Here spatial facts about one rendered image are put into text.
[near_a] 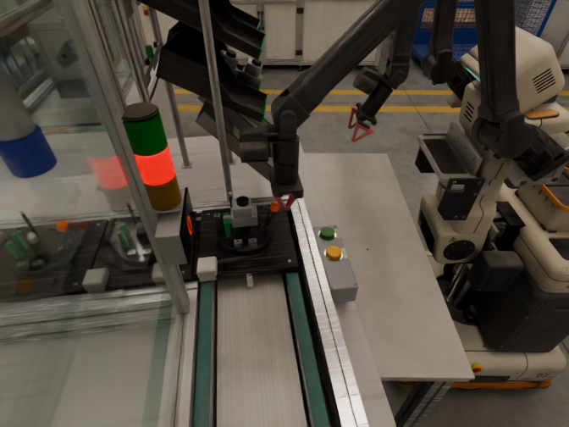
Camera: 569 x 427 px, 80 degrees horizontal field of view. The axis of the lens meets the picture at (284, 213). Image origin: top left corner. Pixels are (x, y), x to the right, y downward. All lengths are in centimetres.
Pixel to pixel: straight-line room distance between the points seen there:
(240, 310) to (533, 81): 87
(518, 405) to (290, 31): 421
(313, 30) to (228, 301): 421
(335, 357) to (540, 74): 79
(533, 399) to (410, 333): 118
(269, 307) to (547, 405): 150
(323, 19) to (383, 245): 394
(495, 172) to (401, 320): 54
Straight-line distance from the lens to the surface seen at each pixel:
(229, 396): 75
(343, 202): 119
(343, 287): 82
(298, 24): 473
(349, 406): 71
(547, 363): 181
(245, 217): 83
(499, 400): 195
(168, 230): 56
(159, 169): 52
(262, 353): 78
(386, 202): 122
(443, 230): 127
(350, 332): 87
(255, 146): 72
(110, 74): 48
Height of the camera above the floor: 161
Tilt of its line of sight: 42 degrees down
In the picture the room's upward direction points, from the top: straight up
